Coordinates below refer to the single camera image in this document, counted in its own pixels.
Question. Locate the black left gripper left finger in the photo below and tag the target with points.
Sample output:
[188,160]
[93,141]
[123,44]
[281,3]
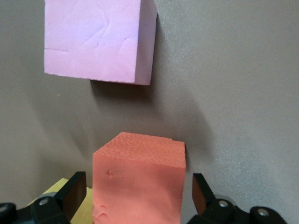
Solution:
[67,200]

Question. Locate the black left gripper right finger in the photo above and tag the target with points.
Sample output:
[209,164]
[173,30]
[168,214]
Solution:
[205,205]

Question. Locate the yellow foam cube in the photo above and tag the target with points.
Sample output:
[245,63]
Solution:
[86,210]

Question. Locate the orange foam cube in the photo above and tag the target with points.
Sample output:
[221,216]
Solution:
[137,182]

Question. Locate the brown table cover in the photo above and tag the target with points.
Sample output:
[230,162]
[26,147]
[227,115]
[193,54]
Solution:
[233,70]

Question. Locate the pink foam cube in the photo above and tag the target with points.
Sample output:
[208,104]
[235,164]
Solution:
[93,39]

